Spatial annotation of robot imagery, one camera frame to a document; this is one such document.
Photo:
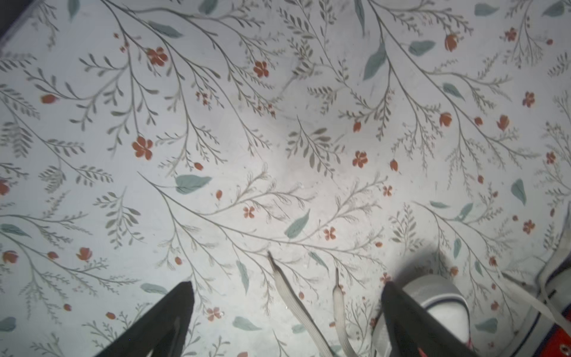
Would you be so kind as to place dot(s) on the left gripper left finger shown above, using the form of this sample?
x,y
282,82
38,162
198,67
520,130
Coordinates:
x,y
161,331

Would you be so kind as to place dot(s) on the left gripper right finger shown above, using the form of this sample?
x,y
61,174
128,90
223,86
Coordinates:
x,y
425,318

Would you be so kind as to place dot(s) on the red canvas sneaker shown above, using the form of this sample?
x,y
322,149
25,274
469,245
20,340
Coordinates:
x,y
548,312
299,311

